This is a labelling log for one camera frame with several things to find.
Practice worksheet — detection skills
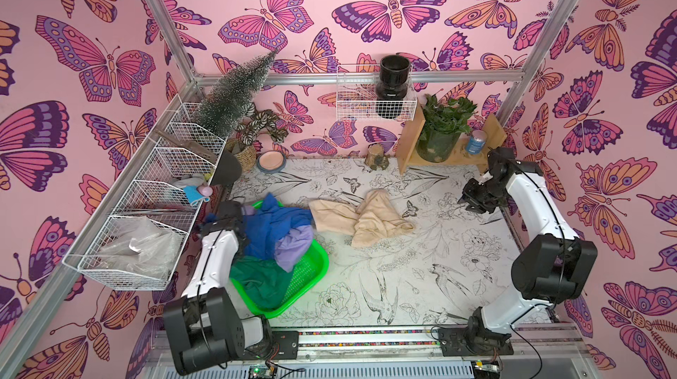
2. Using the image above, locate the green plastic laundry basket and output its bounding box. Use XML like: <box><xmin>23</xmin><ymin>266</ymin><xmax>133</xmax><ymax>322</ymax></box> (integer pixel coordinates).
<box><xmin>230</xmin><ymin>199</ymin><xmax>330</xmax><ymax>319</ymax></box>

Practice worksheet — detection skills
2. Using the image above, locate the beige t-shirt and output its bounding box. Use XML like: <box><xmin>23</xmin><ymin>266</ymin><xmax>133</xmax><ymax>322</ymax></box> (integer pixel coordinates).
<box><xmin>309</xmin><ymin>190</ymin><xmax>415</xmax><ymax>248</ymax></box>

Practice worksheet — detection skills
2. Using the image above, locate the blue t-shirt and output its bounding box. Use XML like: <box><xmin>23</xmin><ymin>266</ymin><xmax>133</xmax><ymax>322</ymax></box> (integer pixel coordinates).
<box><xmin>202</xmin><ymin>193</ymin><xmax>314</xmax><ymax>271</ymax></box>

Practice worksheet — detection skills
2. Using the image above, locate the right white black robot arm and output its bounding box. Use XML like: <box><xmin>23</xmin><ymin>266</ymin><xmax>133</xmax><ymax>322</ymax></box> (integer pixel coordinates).
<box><xmin>437</xmin><ymin>147</ymin><xmax>598</xmax><ymax>357</ymax></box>

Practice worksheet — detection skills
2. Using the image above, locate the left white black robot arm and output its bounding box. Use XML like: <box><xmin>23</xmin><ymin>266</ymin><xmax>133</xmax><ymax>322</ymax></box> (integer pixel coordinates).
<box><xmin>163</xmin><ymin>201</ymin><xmax>277</xmax><ymax>375</ymax></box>

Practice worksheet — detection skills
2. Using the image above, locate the blue and pink toy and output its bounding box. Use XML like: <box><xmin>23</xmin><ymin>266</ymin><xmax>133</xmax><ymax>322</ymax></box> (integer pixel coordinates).
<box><xmin>174</xmin><ymin>176</ymin><xmax>213</xmax><ymax>207</ymax></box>

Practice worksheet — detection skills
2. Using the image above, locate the black cone lamp shade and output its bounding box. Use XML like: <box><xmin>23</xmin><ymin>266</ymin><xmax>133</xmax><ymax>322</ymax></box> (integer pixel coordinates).
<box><xmin>211</xmin><ymin>151</ymin><xmax>243</xmax><ymax>187</ymax></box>

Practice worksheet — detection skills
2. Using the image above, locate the blue tin can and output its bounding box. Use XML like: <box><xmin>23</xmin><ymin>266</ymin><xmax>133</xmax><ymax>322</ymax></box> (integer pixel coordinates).
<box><xmin>465</xmin><ymin>130</ymin><xmax>488</xmax><ymax>155</ymax></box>

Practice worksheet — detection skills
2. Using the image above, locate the pink bowl with grey rim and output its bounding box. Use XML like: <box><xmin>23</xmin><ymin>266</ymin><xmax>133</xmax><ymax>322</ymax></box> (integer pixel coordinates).
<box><xmin>257</xmin><ymin>151</ymin><xmax>287</xmax><ymax>175</ymax></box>

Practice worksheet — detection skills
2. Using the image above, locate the lilac t-shirt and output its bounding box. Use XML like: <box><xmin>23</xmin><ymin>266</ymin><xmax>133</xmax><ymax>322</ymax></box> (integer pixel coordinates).
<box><xmin>243</xmin><ymin>203</ymin><xmax>314</xmax><ymax>272</ymax></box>

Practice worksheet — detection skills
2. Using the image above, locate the striped leaf plant in basket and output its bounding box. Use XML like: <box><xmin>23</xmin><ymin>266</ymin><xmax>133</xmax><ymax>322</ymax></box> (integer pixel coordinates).
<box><xmin>225</xmin><ymin>102</ymin><xmax>289</xmax><ymax>172</ymax></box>

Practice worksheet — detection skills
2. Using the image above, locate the dark green t-shirt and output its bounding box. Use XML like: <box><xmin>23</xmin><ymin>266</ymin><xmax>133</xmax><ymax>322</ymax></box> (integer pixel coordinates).
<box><xmin>230</xmin><ymin>257</ymin><xmax>293</xmax><ymax>311</ymax></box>

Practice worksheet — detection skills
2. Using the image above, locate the green potted plant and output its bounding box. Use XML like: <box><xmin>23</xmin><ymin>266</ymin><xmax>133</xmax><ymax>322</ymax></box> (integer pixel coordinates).
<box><xmin>416</xmin><ymin>94</ymin><xmax>477</xmax><ymax>163</ymax></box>

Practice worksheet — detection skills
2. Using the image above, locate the clear plastic bag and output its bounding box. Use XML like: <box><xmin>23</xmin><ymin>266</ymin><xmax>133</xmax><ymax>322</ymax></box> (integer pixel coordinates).
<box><xmin>95</xmin><ymin>217</ymin><xmax>183</xmax><ymax>280</ymax></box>

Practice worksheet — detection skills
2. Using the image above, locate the wooden corner shelf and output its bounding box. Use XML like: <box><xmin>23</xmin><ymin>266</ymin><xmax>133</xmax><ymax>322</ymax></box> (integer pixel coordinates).
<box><xmin>395</xmin><ymin>104</ymin><xmax>507</xmax><ymax>175</ymax></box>

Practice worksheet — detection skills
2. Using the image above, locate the frosted miniature christmas tree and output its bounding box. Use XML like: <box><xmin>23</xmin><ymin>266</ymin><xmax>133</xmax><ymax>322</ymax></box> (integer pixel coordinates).
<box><xmin>193</xmin><ymin>51</ymin><xmax>277</xmax><ymax>139</ymax></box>

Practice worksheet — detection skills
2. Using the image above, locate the small tree stump ornament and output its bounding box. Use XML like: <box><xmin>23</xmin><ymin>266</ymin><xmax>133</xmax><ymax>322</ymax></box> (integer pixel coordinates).
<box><xmin>364</xmin><ymin>143</ymin><xmax>390</xmax><ymax>171</ymax></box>

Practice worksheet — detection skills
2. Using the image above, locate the black ribbed vase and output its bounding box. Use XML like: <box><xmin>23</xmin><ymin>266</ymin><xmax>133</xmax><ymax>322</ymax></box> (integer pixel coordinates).
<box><xmin>376</xmin><ymin>55</ymin><xmax>411</xmax><ymax>120</ymax></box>

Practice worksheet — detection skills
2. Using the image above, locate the white wire wall shelf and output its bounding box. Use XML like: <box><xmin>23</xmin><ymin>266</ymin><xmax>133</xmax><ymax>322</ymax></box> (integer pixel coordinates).
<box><xmin>63</xmin><ymin>102</ymin><xmax>226</xmax><ymax>291</ymax></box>

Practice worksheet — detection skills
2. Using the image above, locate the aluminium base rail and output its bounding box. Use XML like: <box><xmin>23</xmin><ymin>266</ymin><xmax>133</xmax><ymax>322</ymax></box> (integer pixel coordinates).
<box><xmin>138</xmin><ymin>323</ymin><xmax>599</xmax><ymax>379</ymax></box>

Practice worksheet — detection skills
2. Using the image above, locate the small white wire basket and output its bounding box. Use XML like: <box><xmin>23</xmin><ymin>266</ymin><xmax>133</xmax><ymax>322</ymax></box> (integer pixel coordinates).
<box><xmin>334</xmin><ymin>63</ymin><xmax>419</xmax><ymax>123</ymax></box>

